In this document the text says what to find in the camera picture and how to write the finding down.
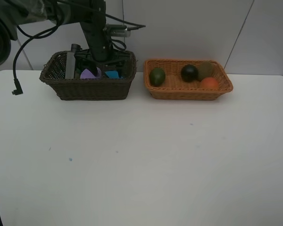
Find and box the dark purple mangosteen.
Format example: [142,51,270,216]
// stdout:
[181,64,199,82]

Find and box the orange peach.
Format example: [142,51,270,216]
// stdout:
[200,77,219,89]

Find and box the orange wicker basket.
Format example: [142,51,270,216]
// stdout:
[143,59,233,100]

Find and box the green lime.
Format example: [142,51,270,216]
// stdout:
[149,67,166,87]

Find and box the dark brown wicker basket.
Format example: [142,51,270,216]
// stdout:
[40,51,136,101]

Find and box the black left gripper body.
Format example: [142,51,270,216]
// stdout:
[75,40,131,64]

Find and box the brown kiwi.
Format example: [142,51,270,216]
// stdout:
[198,61,214,81]

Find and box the blue whiteboard eraser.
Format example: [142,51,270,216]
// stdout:
[105,71,123,79]

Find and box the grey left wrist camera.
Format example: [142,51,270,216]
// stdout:
[104,24,131,38]

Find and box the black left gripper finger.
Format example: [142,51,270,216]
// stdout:
[79,59,97,74]
[117,60,130,78]

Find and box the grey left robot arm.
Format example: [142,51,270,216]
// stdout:
[0,0,128,65]

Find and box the purple-lidded round jar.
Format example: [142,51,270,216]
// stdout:
[80,67,102,79]

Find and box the dark green square bottle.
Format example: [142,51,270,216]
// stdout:
[65,44,82,79]

